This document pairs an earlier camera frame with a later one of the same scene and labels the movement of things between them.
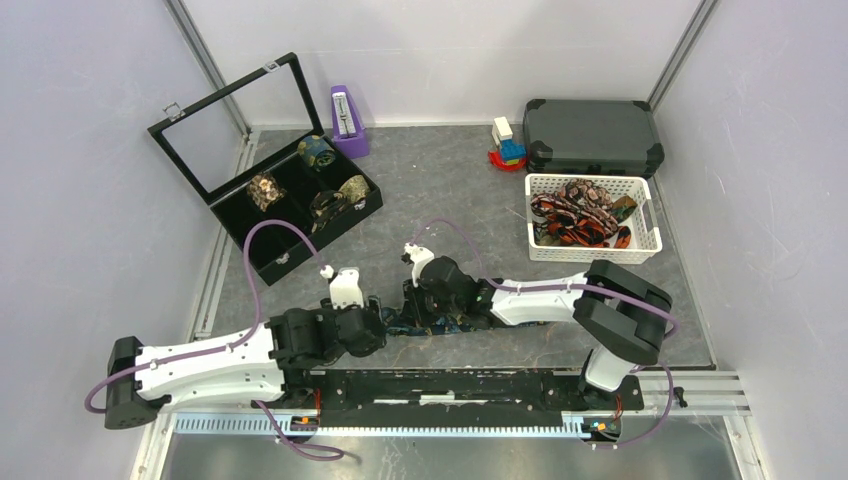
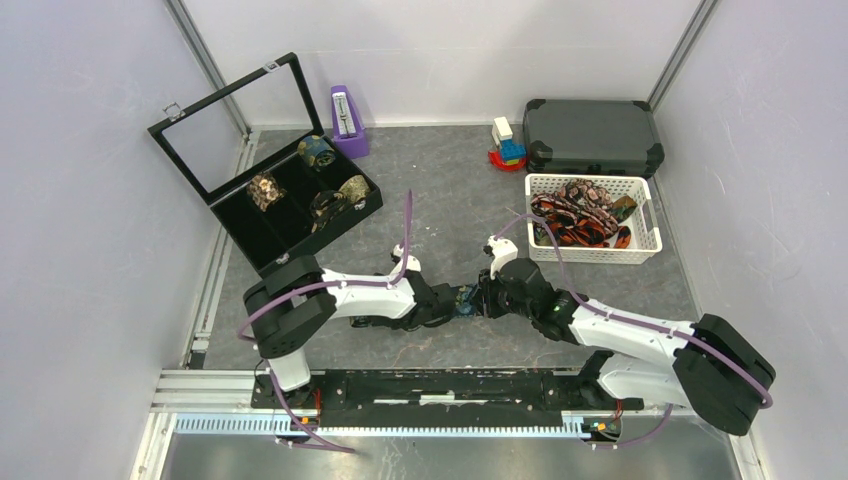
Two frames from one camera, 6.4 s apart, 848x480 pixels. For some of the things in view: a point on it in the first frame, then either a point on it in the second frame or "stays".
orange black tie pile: [582, 214] stays
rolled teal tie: [317, 152] stays
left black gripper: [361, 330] to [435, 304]
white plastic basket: [579, 218] stays
